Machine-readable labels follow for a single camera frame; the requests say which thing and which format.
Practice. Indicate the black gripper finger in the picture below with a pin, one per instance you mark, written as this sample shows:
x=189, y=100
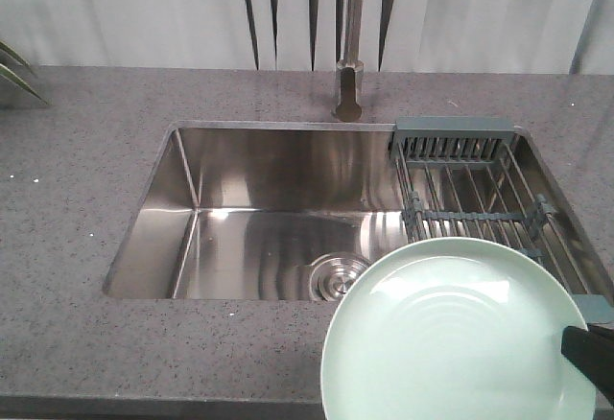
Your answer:
x=590, y=351

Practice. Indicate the light green round plate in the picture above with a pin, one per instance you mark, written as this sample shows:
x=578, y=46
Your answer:
x=453, y=328

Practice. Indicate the grey metal dish rack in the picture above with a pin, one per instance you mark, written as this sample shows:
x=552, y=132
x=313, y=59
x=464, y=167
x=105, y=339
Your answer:
x=482, y=178

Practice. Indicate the round steel sink drain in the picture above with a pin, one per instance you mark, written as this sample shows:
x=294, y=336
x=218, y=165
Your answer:
x=333, y=274

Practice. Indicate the stainless steel sink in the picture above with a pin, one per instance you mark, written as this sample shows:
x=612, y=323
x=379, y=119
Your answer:
x=240, y=210

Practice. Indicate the white pleated curtain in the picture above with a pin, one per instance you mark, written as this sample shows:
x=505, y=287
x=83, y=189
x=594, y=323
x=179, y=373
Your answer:
x=457, y=36

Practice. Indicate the stainless steel faucet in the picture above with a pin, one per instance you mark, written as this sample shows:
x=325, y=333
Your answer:
x=349, y=68

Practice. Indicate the potted green plant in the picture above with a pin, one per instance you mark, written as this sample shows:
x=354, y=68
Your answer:
x=8, y=74

